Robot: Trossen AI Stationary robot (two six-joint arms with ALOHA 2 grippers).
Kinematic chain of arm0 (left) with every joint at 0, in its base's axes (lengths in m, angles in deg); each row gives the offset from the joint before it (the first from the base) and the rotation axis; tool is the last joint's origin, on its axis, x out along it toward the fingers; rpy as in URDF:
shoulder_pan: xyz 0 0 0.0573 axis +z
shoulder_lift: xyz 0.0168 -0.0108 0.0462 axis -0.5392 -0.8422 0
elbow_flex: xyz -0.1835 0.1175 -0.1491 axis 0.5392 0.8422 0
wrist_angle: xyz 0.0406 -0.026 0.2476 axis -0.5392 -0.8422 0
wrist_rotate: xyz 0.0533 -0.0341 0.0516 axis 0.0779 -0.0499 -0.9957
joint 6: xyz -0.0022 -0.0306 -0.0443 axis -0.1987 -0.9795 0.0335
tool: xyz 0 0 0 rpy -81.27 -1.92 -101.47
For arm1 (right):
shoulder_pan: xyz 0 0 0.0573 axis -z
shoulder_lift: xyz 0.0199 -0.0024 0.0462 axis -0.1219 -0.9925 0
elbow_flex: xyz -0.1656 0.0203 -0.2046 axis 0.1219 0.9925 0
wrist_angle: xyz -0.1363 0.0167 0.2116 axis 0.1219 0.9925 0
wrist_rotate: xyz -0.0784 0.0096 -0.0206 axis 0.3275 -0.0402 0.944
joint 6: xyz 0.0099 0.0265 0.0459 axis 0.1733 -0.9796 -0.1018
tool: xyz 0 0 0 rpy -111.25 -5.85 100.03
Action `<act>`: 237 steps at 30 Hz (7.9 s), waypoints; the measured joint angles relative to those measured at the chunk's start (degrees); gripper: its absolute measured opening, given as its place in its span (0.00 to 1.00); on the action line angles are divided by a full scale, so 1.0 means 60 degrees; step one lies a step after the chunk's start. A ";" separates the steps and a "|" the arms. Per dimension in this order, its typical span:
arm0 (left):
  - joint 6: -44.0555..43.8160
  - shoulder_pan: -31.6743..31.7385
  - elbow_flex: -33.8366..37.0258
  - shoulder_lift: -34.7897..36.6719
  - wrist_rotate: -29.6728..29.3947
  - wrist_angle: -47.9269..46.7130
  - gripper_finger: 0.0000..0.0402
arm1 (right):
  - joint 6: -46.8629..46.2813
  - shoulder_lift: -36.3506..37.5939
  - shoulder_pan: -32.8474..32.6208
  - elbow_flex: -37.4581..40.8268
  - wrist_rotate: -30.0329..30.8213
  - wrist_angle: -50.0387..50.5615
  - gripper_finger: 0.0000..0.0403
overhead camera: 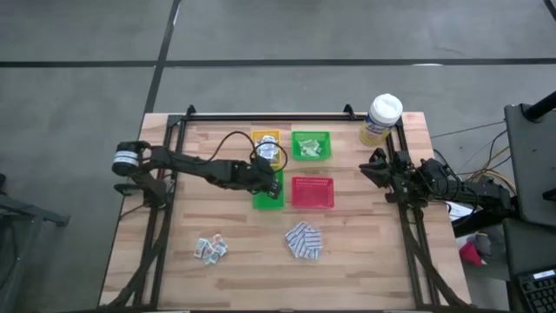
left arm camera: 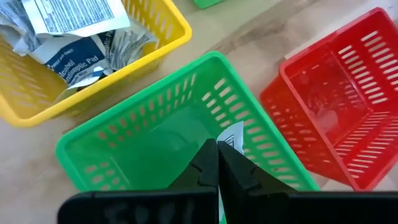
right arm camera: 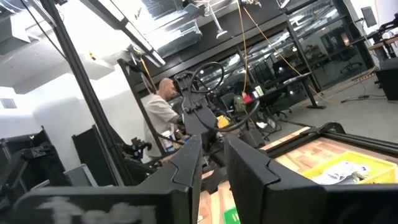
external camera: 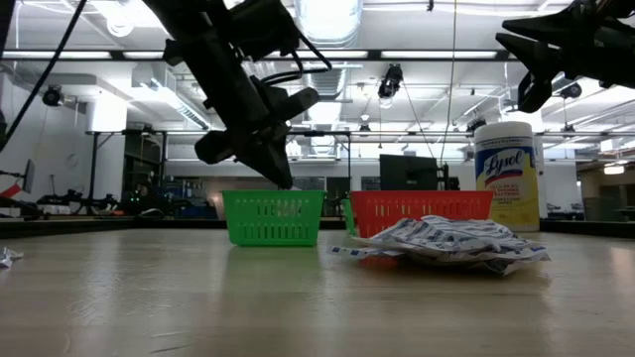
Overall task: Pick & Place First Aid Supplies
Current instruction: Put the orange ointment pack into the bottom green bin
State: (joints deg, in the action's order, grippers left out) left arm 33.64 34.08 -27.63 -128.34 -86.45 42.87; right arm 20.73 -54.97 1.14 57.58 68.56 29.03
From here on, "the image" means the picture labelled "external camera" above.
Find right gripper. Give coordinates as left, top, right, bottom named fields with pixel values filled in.
left=495, top=0, right=635, bottom=114

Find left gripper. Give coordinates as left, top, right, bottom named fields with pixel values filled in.
left=143, top=0, right=321, bottom=189

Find green plastic mesh basket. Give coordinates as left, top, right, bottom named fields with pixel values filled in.
left=221, top=189, right=327, bottom=248
left=340, top=197, right=357, bottom=236

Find red plastic mesh basket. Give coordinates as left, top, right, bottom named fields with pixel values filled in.
left=348, top=189, right=495, bottom=239

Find black overhead light bar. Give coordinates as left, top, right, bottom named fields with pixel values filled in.
left=0, top=48, right=520, bottom=63

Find dark equipment rack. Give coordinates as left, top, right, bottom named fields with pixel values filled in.
left=122, top=129, right=169, bottom=215

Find black computer monitor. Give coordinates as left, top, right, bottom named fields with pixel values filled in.
left=379, top=154, right=441, bottom=192

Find Lysol wipes canister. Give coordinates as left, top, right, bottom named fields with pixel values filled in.
left=473, top=121, right=543, bottom=233

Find black red background device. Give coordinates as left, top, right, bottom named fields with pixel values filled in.
left=0, top=159, right=37, bottom=200

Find black background rig frame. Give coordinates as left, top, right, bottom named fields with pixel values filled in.
left=276, top=130, right=353, bottom=192

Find thin hanging cable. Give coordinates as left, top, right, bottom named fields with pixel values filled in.
left=438, top=0, right=458, bottom=168

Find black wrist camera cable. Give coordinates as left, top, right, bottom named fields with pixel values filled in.
left=262, top=32, right=333, bottom=85

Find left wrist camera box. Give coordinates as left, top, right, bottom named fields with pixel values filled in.
left=230, top=0, right=302, bottom=60

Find black overhead camera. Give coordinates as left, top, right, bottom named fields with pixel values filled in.
left=376, top=62, right=405, bottom=100

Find round silver air duct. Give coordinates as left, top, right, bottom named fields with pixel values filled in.
left=293, top=0, right=365, bottom=102

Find long black arm cable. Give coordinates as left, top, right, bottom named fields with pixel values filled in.
left=0, top=0, right=88, bottom=150

